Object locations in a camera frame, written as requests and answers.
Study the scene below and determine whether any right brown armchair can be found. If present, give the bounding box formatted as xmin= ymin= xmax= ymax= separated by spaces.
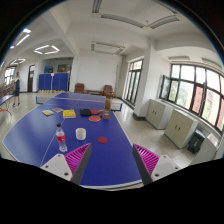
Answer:
xmin=103 ymin=85 xmax=114 ymax=98

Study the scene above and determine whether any brown armchair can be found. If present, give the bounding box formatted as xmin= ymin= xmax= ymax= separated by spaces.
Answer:
xmin=103 ymin=85 xmax=114 ymax=98
xmin=74 ymin=83 xmax=85 ymax=93

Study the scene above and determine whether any clear plastic water bottle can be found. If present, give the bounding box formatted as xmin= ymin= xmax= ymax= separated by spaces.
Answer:
xmin=56 ymin=123 xmax=67 ymax=152

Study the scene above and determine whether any red table tennis paddle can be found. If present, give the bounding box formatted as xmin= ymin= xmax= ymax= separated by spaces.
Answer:
xmin=89 ymin=115 xmax=101 ymax=122

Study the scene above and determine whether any near beige cabinet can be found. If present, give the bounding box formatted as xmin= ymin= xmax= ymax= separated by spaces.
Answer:
xmin=165 ymin=109 xmax=198 ymax=149

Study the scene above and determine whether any black table tennis paddle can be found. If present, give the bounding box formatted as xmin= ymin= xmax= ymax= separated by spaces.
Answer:
xmin=80 ymin=109 xmax=92 ymax=116

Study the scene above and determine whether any small red round coaster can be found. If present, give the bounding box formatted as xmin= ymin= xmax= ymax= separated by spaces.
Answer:
xmin=98 ymin=137 xmax=108 ymax=144

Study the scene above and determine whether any yellow book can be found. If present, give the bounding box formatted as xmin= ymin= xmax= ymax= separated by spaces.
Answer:
xmin=63 ymin=109 xmax=76 ymax=118

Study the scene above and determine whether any grey booklet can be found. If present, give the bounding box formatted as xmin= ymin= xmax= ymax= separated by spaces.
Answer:
xmin=52 ymin=107 xmax=63 ymax=113

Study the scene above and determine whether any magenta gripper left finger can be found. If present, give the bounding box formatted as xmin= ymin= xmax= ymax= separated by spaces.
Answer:
xmin=41 ymin=143 xmax=92 ymax=185

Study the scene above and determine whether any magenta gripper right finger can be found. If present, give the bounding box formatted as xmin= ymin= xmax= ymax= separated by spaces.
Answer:
xmin=132 ymin=144 xmax=180 ymax=185

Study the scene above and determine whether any far beige cabinet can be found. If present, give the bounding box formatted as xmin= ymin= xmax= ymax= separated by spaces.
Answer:
xmin=146 ymin=99 xmax=173 ymax=130

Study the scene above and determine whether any yellow and blue booklet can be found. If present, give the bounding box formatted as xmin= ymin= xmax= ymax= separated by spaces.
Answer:
xmin=42 ymin=110 xmax=54 ymax=116

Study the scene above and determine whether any beige cabinet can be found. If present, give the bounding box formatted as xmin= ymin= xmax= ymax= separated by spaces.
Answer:
xmin=165 ymin=109 xmax=198 ymax=149
xmin=146 ymin=99 xmax=173 ymax=130

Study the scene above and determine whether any left brown armchair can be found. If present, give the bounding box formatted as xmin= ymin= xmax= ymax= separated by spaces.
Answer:
xmin=74 ymin=83 xmax=85 ymax=93

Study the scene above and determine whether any black bin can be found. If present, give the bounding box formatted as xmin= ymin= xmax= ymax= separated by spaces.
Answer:
xmin=188 ymin=129 xmax=205 ymax=154

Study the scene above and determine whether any folded blue table tennis table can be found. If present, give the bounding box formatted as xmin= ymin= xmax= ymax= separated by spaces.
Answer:
xmin=38 ymin=73 xmax=69 ymax=91

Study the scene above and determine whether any red paddle behind black one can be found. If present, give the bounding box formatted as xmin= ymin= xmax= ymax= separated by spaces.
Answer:
xmin=91 ymin=110 xmax=100 ymax=115

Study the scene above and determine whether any person in dark dress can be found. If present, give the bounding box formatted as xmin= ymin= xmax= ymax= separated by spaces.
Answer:
xmin=13 ymin=72 xmax=20 ymax=106

